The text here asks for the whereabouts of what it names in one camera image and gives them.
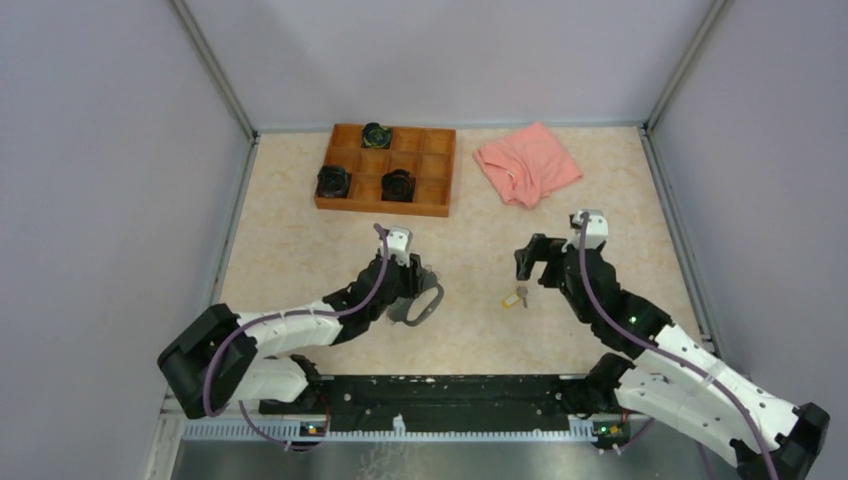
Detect white slotted cable duct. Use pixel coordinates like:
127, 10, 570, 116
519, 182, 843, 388
182, 415, 598, 443

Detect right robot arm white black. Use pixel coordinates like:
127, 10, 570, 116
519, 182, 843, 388
514, 234, 830, 479

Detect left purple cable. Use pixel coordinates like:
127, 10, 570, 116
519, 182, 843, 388
201, 223, 392, 419

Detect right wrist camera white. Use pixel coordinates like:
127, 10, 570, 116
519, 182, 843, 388
568, 209, 609, 250

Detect metal key holder plate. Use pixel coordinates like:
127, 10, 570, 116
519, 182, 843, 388
386, 265, 445, 327

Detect black rolled belt top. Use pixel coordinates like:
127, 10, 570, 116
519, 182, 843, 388
360, 122, 393, 149

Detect silver key yellow cap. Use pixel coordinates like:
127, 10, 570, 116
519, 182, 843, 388
501, 285, 529, 309

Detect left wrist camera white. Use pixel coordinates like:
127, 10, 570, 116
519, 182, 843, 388
387, 227, 413, 267

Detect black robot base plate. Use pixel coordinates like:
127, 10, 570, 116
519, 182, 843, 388
259, 374, 632, 433

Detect black rolled belt middle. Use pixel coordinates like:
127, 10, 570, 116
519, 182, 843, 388
381, 169, 416, 203

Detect black rolled belt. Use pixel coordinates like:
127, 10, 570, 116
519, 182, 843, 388
360, 122, 393, 149
315, 165, 352, 199
381, 169, 416, 203

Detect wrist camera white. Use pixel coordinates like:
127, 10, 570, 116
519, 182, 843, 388
568, 209, 609, 250
387, 227, 413, 267

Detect orange wooden compartment tray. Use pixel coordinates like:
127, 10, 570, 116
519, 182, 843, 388
313, 123, 457, 217

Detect black rolled belt left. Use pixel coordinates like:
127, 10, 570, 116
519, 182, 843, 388
315, 165, 352, 199

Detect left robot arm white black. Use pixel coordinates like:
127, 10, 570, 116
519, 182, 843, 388
156, 254, 434, 419

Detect pink folded cloth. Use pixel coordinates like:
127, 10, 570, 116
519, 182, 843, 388
472, 122, 583, 209

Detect aluminium frame rails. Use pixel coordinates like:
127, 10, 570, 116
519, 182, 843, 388
143, 1, 731, 479

